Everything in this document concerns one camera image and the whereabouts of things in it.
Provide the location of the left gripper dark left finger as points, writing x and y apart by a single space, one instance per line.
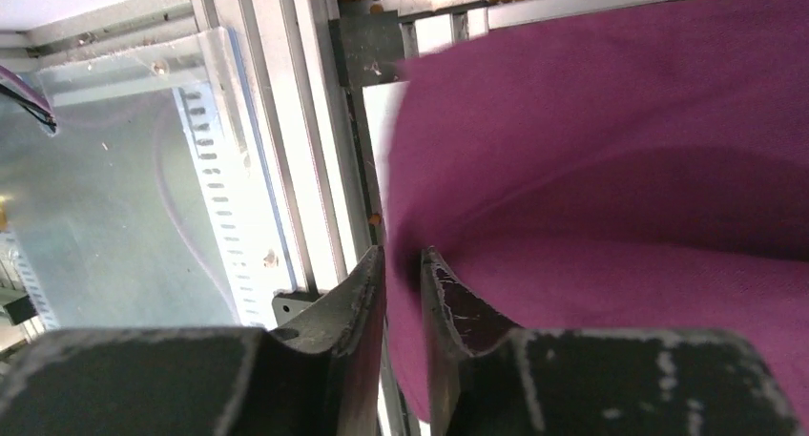
314 375

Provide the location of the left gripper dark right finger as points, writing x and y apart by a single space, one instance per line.
488 375

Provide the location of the magenta surgical wrap cloth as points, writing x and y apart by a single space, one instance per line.
643 167

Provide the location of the grey slotted cable duct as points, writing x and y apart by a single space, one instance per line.
220 183

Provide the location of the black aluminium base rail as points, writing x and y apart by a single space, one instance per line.
310 224

